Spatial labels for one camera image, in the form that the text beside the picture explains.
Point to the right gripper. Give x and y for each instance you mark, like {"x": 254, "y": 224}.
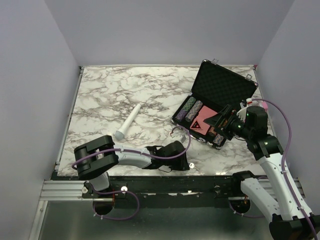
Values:
{"x": 228, "y": 113}

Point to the black poker chip case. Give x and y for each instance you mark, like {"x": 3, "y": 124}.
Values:
{"x": 214, "y": 87}

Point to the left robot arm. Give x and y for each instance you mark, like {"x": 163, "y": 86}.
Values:
{"x": 94, "y": 159}

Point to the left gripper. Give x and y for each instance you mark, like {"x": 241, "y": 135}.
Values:
{"x": 183, "y": 164}

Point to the aluminium frame rail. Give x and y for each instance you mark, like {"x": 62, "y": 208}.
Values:
{"x": 61, "y": 190}

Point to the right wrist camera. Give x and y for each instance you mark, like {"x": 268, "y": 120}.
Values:
{"x": 242, "y": 113}

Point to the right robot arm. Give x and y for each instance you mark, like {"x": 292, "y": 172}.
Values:
{"x": 287, "y": 214}

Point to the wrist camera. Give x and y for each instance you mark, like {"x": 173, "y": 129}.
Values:
{"x": 182, "y": 138}
{"x": 242, "y": 113}

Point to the white cylindrical tube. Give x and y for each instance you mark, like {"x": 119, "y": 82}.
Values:
{"x": 121, "y": 132}

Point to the pink card holder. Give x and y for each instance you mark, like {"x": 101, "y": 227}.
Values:
{"x": 264, "y": 105}

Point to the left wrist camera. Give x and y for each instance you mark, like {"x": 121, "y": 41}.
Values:
{"x": 182, "y": 138}

